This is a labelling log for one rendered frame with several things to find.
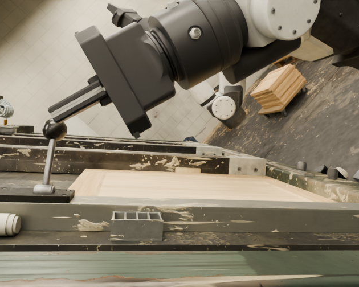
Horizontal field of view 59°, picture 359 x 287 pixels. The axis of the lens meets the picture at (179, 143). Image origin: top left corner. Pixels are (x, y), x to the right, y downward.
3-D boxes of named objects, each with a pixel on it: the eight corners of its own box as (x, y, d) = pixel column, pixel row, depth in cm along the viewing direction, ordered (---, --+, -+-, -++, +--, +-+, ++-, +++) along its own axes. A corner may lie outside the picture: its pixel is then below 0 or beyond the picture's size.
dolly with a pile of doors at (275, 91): (314, 86, 379) (292, 61, 372) (287, 118, 372) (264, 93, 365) (286, 93, 439) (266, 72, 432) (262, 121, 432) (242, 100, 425)
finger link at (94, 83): (56, 117, 35) (106, 90, 35) (49, 115, 32) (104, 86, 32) (48, 103, 35) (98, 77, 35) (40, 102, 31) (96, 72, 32)
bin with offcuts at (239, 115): (254, 108, 507) (226, 80, 497) (233, 131, 500) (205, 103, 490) (241, 111, 558) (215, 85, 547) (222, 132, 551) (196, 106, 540)
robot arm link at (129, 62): (64, 19, 28) (180, -39, 29) (80, 45, 37) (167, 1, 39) (135, 142, 30) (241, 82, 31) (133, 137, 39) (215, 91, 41)
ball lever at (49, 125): (54, 195, 44) (66, 114, 50) (25, 195, 44) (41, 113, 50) (58, 203, 48) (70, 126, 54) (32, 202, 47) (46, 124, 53)
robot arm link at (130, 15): (137, 3, 110) (164, 23, 108) (126, 28, 114) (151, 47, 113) (118, 1, 99) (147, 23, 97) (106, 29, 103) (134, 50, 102)
